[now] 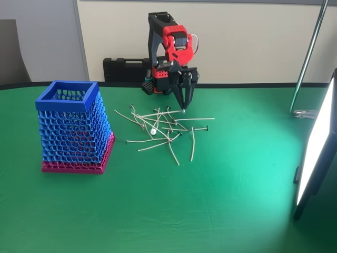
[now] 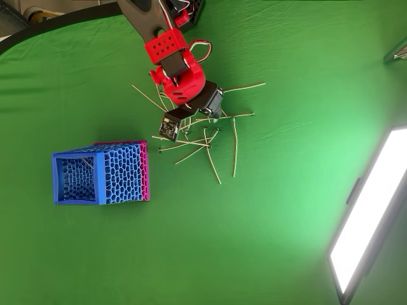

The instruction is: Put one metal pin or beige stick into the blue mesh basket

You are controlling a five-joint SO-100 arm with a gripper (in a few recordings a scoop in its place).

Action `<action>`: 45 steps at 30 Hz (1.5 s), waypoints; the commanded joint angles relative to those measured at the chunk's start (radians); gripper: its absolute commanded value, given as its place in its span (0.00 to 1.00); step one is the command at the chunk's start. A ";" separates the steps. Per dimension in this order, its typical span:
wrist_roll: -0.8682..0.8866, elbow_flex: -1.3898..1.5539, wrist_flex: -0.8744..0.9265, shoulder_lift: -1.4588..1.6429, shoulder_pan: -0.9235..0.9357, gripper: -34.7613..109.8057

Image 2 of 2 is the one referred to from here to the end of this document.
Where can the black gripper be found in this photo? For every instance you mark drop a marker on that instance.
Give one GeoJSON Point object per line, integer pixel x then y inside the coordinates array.
{"type": "Point", "coordinates": [215, 103]}

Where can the black perforated base block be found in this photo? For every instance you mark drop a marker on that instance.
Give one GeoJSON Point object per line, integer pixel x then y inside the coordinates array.
{"type": "Point", "coordinates": [197, 12]}

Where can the small wrist camera board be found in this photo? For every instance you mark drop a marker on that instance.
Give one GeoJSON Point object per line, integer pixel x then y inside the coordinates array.
{"type": "Point", "coordinates": [170, 127]}

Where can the blue and pink mesh basket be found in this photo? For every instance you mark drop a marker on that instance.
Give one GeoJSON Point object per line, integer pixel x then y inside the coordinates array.
{"type": "Point", "coordinates": [124, 171]}

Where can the white and yellow item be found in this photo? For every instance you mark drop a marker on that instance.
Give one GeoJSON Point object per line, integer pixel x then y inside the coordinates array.
{"type": "Point", "coordinates": [39, 16]}

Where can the dark grey chair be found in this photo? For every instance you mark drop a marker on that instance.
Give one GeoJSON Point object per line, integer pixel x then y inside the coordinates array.
{"type": "Point", "coordinates": [12, 19]}

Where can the bright LED light panel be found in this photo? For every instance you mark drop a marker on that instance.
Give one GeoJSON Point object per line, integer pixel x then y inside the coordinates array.
{"type": "Point", "coordinates": [365, 222]}

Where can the green cloth with black rim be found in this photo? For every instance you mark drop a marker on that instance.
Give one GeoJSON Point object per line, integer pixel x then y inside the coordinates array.
{"type": "Point", "coordinates": [203, 238]}

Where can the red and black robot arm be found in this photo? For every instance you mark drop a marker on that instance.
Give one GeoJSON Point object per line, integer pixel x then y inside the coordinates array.
{"type": "Point", "coordinates": [187, 82]}

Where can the chrome stand pole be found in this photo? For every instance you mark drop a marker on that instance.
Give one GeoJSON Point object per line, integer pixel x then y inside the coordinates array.
{"type": "Point", "coordinates": [397, 54]}

